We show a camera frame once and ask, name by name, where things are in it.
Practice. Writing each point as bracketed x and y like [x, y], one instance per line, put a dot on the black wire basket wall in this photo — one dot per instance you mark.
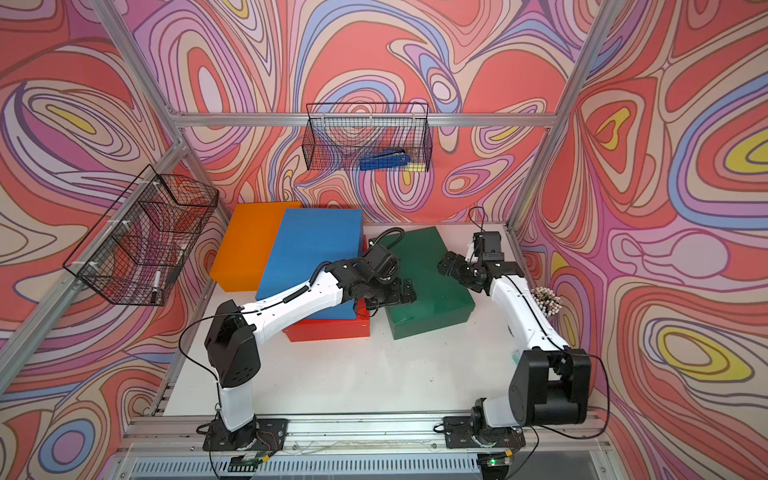
[153, 225]
[338, 134]

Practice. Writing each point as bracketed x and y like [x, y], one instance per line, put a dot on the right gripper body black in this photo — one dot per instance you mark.
[462, 270]

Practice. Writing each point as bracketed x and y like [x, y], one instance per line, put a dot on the blue tool in basket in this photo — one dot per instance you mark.
[385, 159]

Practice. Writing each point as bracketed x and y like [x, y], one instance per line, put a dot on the blue shoebox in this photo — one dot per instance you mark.
[306, 238]

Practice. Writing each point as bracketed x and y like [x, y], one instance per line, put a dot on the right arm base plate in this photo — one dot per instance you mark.
[483, 433]

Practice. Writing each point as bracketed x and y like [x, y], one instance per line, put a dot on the black wire basket back wall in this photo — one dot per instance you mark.
[338, 134]

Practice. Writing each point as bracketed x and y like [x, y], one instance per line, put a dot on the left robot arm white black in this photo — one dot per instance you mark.
[236, 332]

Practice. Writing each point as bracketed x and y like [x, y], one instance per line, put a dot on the yellow item in basket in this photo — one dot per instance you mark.
[414, 168]

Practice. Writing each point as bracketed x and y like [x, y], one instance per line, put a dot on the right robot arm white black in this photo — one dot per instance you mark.
[551, 381]

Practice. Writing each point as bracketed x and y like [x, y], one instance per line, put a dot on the black wire basket left wall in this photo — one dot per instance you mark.
[153, 225]

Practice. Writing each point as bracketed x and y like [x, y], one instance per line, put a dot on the marker pen in basket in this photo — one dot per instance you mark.
[155, 287]

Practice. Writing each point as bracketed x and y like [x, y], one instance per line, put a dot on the aluminium front rail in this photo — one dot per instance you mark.
[401, 445]

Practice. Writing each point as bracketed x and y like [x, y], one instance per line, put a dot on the green shoebox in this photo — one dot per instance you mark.
[441, 302]

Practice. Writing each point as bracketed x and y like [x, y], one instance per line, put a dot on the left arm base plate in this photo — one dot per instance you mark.
[267, 435]

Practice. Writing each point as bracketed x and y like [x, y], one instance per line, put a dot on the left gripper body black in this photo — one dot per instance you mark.
[390, 293]

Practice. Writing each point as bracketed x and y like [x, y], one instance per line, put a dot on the red shoebox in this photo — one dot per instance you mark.
[340, 322]

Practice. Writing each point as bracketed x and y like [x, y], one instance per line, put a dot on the cup of pencils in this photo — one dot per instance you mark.
[547, 300]

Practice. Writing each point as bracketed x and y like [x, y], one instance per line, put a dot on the orange shoebox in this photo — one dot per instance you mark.
[245, 249]

